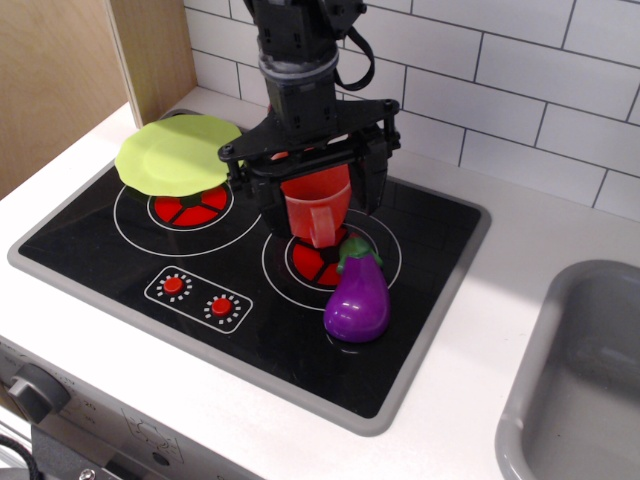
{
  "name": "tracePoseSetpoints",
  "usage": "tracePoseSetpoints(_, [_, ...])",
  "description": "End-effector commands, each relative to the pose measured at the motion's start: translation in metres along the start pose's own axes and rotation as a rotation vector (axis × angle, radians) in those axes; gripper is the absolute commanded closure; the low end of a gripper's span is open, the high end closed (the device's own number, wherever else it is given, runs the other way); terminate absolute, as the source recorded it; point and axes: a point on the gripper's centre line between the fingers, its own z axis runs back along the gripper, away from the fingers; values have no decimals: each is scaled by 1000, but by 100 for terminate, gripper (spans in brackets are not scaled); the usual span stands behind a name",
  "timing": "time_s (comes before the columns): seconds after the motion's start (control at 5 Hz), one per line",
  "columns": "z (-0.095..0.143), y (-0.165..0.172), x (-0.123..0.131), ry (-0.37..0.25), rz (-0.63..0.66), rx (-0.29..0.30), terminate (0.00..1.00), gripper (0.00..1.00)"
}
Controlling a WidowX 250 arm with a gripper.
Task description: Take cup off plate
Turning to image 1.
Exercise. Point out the purple toy eggplant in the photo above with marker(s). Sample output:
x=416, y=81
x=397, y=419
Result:
x=359, y=309

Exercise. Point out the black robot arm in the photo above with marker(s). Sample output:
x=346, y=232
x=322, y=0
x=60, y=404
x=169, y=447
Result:
x=298, y=39

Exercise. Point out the grey oven knob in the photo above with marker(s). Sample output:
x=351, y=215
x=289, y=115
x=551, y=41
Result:
x=37, y=393

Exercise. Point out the black toy stovetop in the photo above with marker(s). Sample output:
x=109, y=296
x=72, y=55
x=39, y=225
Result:
x=205, y=274

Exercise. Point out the wooden side panel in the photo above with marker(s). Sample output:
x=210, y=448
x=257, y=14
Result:
x=67, y=65

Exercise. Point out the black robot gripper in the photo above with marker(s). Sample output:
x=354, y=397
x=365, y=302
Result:
x=307, y=129

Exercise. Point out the grey oven front panel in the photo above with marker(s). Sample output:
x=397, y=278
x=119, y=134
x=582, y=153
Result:
x=96, y=436

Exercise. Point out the lime green plate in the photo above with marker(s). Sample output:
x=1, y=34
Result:
x=176, y=156

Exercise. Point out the orange plastic cup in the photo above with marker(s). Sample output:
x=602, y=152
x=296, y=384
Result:
x=317, y=204

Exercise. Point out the grey sink basin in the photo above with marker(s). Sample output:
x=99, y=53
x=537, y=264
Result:
x=573, y=409

